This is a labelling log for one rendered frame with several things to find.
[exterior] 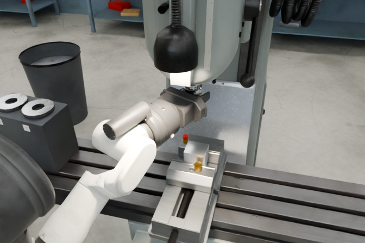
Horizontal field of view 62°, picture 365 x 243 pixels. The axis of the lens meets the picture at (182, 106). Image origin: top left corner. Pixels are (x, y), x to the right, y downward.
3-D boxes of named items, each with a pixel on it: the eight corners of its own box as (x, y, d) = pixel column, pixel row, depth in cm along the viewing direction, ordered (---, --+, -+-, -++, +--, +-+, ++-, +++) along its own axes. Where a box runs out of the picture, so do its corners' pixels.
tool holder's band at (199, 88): (180, 92, 72) (180, 88, 72) (187, 82, 76) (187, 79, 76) (199, 95, 71) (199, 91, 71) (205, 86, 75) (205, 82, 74)
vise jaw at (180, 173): (211, 194, 79) (211, 183, 77) (165, 184, 82) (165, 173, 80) (215, 177, 84) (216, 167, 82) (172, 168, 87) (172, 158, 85)
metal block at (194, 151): (203, 172, 84) (205, 156, 81) (183, 168, 86) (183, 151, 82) (208, 159, 88) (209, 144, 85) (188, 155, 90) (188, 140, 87)
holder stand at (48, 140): (56, 173, 95) (40, 122, 84) (1, 157, 101) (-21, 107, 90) (80, 149, 104) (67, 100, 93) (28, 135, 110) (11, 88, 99)
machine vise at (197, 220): (204, 251, 73) (206, 224, 67) (146, 236, 77) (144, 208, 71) (227, 156, 101) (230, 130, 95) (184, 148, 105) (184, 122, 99)
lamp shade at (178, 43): (152, 73, 47) (150, 35, 43) (155, 54, 53) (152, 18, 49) (199, 73, 47) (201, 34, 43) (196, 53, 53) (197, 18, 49)
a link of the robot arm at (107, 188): (162, 149, 60) (122, 211, 55) (130, 134, 65) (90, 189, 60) (149, 134, 55) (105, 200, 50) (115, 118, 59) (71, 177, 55)
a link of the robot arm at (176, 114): (208, 93, 67) (175, 118, 59) (206, 128, 72) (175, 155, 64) (164, 77, 73) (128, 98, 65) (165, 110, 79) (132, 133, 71)
